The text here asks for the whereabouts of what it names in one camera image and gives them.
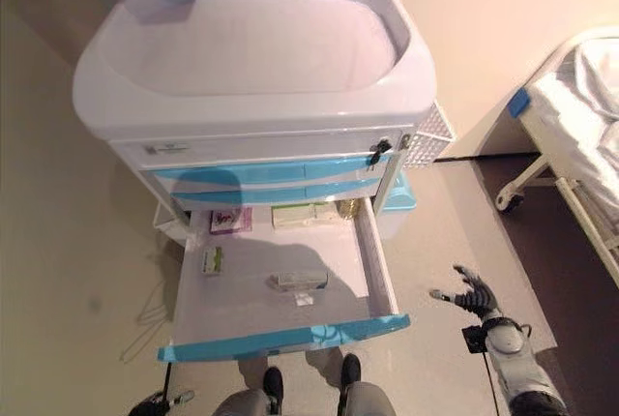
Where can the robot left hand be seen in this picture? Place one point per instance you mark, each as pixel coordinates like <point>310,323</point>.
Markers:
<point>155,406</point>

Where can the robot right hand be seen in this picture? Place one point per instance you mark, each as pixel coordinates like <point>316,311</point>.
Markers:
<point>481,302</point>

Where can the blue-front cart drawer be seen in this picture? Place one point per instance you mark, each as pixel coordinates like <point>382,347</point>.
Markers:
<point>280,192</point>
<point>271,338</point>
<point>271,171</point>

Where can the blue white medicine box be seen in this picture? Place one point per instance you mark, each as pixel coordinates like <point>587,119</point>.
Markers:
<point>300,280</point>

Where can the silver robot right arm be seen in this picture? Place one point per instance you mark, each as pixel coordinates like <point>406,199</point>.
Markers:
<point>517,363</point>

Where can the purple pink medicine box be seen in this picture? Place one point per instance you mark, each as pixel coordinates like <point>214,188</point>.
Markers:
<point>229,221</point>

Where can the grey robot left leg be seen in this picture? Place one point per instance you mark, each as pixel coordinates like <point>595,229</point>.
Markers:
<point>251,401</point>

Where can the grey robot leg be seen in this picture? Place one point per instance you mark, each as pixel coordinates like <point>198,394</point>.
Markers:
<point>251,401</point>
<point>362,396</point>

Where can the bed caster wheel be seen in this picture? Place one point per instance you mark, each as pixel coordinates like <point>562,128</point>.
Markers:
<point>510,200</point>

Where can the white bin with blue lid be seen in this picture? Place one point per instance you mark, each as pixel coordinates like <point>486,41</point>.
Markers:
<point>396,198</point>

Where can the grey robot right leg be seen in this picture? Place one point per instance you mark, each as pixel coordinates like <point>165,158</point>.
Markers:
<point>362,396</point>

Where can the small green white box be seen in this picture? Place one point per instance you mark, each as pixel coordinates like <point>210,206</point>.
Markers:
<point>212,261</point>

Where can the gold blister packs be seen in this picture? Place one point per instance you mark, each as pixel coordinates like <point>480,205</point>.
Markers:
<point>349,209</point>

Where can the white perforated side basket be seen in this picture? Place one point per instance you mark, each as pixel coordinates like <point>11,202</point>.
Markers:
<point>430,140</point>

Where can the silver cart latch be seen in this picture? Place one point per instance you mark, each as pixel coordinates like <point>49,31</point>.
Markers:
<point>406,142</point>

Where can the small clear packet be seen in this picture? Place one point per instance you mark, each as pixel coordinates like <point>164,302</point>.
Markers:
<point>303,300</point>

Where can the white side bin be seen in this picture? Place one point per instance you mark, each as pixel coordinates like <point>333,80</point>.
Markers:
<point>167,222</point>

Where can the black cart keys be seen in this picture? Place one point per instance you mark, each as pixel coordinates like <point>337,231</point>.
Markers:
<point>378,149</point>

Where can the white bed mattress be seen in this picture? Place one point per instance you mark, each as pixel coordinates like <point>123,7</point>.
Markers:
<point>561,135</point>

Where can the blue bed tag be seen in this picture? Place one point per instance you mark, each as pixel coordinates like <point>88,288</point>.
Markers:
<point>518,102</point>

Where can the white folded quilt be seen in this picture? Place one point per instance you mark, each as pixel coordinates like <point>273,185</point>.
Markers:
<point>595,87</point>

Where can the cart label sticker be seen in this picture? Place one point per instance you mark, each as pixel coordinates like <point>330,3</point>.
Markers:
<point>167,148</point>

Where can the white medical cart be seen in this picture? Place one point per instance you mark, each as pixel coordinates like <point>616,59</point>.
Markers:
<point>251,48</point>

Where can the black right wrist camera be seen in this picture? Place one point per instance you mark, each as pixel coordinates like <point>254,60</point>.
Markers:
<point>474,338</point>

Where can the cream hospital bed frame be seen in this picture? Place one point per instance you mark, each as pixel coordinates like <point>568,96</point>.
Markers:
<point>508,135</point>

